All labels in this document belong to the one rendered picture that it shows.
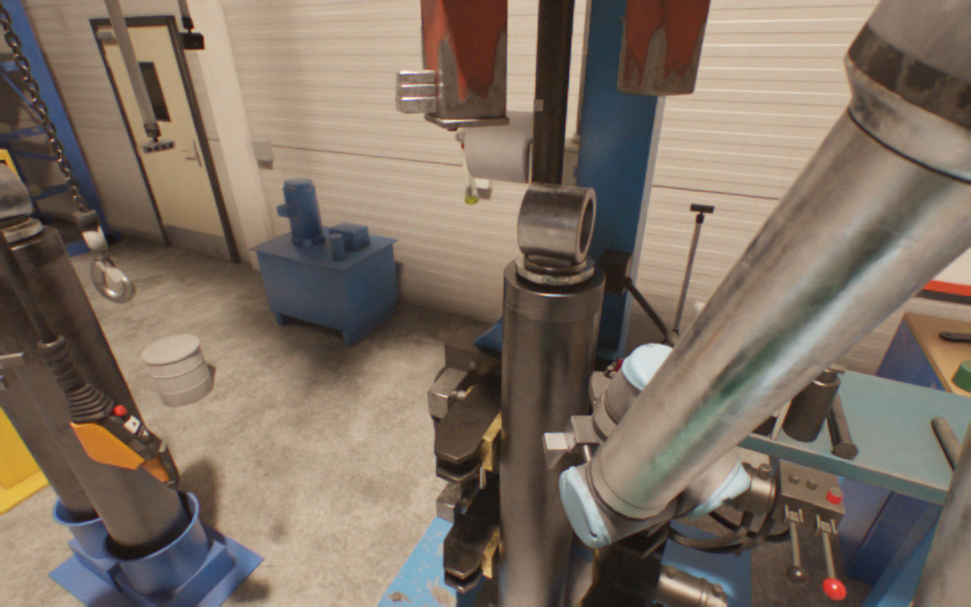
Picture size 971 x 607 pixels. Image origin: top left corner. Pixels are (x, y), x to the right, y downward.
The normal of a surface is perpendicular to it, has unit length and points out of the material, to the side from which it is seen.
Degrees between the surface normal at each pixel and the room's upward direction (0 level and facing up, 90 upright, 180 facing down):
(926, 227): 105
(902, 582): 90
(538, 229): 81
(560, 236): 93
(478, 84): 90
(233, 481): 0
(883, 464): 0
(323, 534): 0
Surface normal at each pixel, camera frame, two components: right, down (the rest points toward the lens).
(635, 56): -0.93, 0.18
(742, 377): -0.55, 0.57
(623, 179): -0.44, 0.43
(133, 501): 0.65, 0.36
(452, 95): 0.36, 0.44
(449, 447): 0.00, -0.88
